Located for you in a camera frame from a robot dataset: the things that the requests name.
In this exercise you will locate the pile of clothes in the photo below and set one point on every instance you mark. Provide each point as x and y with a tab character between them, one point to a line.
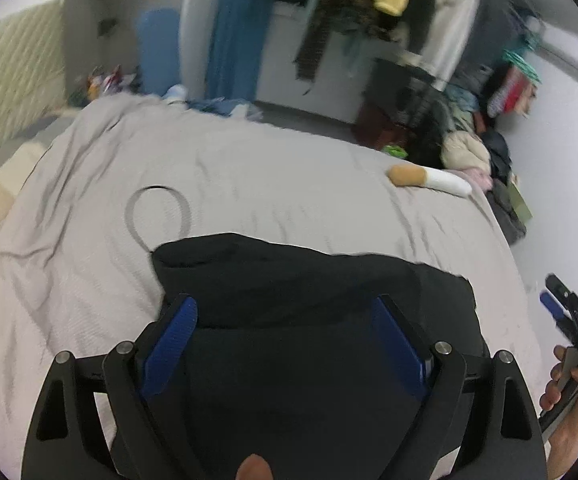
504	185

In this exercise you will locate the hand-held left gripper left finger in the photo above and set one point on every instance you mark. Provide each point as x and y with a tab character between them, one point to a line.
171	345

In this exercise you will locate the black puffer jacket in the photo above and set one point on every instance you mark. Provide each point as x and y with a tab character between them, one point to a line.
294	310

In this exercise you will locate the dark patterned scarf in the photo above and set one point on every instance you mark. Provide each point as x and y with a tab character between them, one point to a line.
321	30

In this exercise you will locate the cigarette shaped pillow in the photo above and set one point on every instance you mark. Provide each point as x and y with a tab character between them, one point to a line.
429	177

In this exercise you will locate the bedside clutter of bottles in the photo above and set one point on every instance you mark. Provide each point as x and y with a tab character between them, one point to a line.
109	82

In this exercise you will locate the grey bed cover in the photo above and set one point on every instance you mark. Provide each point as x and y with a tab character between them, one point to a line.
279	175

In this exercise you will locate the beige fluffy garment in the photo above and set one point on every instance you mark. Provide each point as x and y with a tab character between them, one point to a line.
466	152

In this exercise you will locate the cream quilted headboard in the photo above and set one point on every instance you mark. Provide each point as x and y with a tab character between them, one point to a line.
14	90

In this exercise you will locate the green clip hanger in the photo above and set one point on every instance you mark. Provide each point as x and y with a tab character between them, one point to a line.
521	62

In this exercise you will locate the black hanging garment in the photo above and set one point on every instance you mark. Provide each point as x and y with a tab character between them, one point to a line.
421	5

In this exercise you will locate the small green cloth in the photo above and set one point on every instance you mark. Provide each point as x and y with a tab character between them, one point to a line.
395	150

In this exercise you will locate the dark grey hanging coat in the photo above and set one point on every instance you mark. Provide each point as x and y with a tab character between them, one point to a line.
494	35

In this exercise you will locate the blue folded mat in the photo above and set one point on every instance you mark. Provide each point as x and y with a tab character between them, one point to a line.
159	50

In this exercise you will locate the small hanging garments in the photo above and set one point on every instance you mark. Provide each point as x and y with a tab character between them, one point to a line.
511	95

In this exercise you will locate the dark cabinet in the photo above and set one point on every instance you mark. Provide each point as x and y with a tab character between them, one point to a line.
394	110

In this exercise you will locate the person's right hand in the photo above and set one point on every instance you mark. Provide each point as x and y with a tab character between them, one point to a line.
574	375

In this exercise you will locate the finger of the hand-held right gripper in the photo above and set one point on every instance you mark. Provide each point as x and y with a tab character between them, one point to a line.
551	305
561	287

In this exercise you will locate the blue curtain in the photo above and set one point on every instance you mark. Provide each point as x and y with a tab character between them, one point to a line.
236	35

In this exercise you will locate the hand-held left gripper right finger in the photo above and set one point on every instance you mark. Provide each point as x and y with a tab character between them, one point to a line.
399	345

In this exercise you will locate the pastel striped pillow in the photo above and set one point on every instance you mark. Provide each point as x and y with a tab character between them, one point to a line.
4	180

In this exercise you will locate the white hoodie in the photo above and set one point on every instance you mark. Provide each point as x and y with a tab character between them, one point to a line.
451	35

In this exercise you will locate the person's right forearm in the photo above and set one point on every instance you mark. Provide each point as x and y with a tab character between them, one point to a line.
571	440

